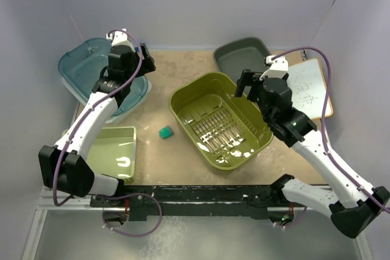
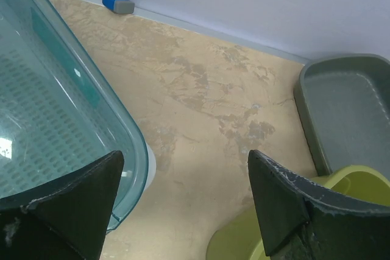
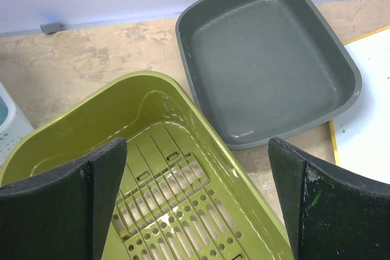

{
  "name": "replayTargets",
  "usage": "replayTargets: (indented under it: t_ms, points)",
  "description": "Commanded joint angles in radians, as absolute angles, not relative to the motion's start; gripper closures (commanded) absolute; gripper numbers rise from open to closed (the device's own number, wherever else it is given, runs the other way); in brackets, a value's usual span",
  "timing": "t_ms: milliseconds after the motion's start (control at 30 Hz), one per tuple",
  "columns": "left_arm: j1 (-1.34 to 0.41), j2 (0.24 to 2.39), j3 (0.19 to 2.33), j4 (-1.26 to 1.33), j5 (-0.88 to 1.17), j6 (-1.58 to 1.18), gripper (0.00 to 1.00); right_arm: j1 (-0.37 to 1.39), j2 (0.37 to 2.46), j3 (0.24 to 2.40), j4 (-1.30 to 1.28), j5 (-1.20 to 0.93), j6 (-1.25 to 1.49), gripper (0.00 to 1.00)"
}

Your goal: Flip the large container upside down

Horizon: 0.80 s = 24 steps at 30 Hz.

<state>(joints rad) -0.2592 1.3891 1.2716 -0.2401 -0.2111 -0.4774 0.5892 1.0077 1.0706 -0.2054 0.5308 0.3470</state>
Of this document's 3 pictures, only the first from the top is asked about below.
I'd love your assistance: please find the grey plastic tray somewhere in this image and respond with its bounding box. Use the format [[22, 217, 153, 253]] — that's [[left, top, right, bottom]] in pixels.
[[213, 37, 271, 82]]

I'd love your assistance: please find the large olive green basket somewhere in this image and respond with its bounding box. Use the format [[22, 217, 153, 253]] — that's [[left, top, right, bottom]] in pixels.
[[169, 72, 273, 171]]

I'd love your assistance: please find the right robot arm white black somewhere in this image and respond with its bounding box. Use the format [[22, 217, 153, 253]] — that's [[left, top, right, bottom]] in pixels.
[[235, 69, 389, 239]]

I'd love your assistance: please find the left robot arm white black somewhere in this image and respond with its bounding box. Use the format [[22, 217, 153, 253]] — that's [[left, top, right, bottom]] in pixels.
[[38, 43, 156, 206]]

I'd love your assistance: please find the blue transparent basket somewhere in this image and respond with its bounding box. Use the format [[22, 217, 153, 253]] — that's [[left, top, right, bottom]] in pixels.
[[58, 38, 152, 124]]

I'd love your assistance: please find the small teal green block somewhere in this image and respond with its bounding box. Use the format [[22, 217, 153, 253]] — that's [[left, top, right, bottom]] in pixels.
[[159, 126, 174, 139]]

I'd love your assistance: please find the light green plastic tray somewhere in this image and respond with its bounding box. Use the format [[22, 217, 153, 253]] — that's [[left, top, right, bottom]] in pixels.
[[86, 127, 137, 184]]

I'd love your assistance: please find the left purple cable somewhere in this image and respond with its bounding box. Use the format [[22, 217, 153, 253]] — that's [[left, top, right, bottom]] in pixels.
[[52, 29, 144, 206]]

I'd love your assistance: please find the purple cable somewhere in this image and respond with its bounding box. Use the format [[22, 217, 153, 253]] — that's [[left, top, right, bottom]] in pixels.
[[271, 46, 390, 215], [52, 29, 144, 206]]

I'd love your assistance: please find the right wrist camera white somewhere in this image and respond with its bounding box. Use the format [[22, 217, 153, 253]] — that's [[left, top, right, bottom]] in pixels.
[[261, 55, 289, 79]]

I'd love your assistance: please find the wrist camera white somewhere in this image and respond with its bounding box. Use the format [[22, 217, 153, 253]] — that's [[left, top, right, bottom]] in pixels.
[[261, 55, 289, 79], [106, 28, 135, 51]]

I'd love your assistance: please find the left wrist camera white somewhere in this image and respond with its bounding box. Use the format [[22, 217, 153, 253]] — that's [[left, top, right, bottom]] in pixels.
[[106, 28, 135, 51]]

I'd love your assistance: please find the whiteboard with yellow frame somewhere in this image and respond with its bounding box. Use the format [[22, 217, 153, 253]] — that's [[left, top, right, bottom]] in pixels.
[[287, 58, 327, 120]]

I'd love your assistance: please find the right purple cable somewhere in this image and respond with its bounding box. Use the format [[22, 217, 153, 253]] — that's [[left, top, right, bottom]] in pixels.
[[271, 46, 390, 215]]

